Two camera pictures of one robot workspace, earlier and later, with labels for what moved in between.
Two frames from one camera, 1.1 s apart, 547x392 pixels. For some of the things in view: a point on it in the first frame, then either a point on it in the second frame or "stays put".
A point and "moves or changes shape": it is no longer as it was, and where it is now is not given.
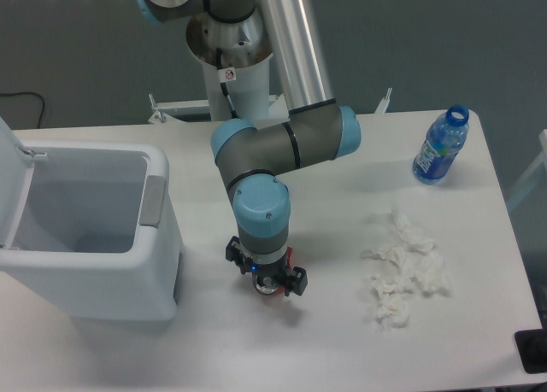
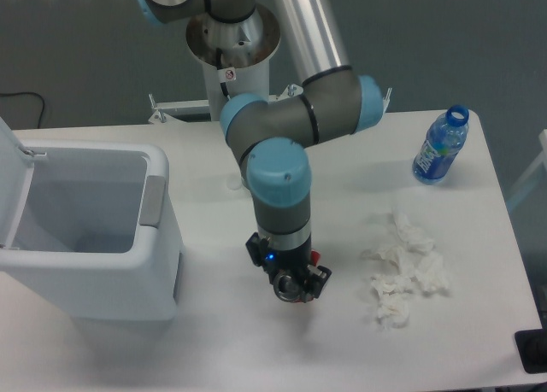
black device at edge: x=532 y=348 stays put
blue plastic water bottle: x=444 y=138 stays put
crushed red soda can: x=269 y=285 moves or changes shape
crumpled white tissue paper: x=415 y=270 stays put
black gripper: x=279 y=270 to x=276 y=260
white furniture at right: x=543 y=139 stays put
